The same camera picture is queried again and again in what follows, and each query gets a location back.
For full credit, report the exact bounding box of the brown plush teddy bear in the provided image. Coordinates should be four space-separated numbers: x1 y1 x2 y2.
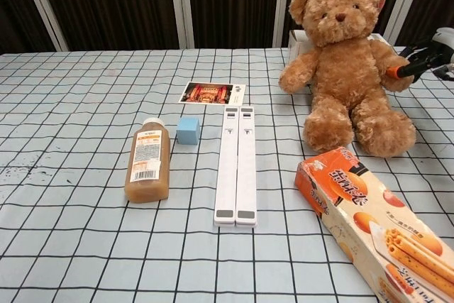
279 0 416 158

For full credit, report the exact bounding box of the light blue checked tablecloth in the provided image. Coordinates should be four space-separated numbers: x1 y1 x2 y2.
0 46 454 303

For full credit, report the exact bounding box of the orange egg roll snack box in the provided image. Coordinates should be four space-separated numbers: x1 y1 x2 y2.
294 146 454 303

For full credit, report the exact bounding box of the red temple photo postcard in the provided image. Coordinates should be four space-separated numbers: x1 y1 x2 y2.
178 82 247 106

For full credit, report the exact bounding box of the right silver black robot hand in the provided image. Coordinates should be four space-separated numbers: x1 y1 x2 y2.
386 27 454 82

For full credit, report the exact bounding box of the small blue cube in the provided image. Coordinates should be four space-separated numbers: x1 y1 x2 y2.
176 116 201 146

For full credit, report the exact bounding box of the white folding stand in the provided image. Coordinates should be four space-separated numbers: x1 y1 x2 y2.
214 106 258 228

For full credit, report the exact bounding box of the white metal frame post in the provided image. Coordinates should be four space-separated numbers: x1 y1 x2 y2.
272 0 292 48
16 0 69 53
167 0 196 50
384 0 433 47

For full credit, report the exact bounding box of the white cardboard box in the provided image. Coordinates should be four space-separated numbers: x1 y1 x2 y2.
287 28 386 63

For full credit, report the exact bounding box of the brown juice bottle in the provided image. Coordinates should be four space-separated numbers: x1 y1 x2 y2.
124 117 172 204

